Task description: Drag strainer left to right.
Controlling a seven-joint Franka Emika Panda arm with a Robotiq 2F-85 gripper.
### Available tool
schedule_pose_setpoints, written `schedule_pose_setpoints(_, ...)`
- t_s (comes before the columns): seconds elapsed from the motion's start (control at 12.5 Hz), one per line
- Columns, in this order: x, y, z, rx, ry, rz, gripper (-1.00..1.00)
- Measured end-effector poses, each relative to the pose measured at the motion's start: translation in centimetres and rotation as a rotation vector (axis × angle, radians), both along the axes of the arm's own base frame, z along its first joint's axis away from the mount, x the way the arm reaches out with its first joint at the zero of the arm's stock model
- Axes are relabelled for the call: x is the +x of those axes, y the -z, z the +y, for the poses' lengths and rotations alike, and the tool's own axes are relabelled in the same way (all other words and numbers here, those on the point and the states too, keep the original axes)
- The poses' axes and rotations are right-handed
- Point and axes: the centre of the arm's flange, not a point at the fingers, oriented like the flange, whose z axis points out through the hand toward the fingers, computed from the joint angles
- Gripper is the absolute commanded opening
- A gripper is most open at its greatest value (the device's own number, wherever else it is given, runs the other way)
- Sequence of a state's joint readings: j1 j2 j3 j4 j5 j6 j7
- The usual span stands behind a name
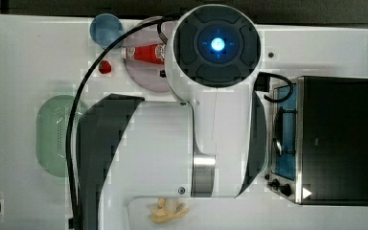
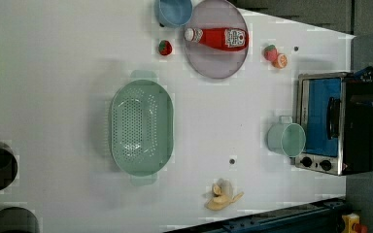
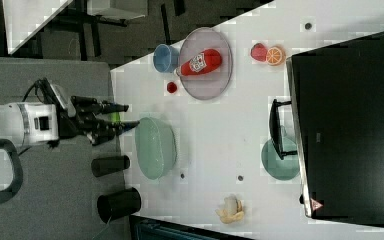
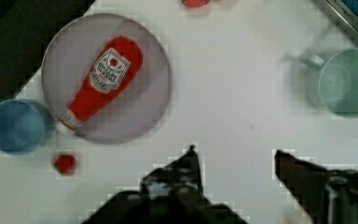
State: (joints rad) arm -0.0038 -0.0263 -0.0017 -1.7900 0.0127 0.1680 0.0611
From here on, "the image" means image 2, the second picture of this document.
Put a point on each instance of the dark red toy strawberry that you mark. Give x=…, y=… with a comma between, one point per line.
x=165, y=48

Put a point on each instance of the toy orange half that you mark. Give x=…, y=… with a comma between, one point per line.
x=281, y=61

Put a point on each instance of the mint green mug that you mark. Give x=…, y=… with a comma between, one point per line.
x=286, y=137

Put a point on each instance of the pink toy strawberry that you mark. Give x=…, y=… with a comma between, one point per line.
x=270, y=53

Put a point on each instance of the peeled toy banana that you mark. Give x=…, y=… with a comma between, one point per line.
x=222, y=196

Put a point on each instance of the red ketchup bottle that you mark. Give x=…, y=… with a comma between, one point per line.
x=225, y=38

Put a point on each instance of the grey round plate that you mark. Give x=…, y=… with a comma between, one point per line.
x=209, y=62

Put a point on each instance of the blue plastic cup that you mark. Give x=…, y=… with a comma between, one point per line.
x=173, y=13

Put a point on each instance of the black toaster oven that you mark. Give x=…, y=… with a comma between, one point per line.
x=337, y=119

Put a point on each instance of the yellow red clamp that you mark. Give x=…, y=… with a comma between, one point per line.
x=353, y=224

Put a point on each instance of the mint green plastic strainer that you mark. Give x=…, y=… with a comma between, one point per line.
x=142, y=128

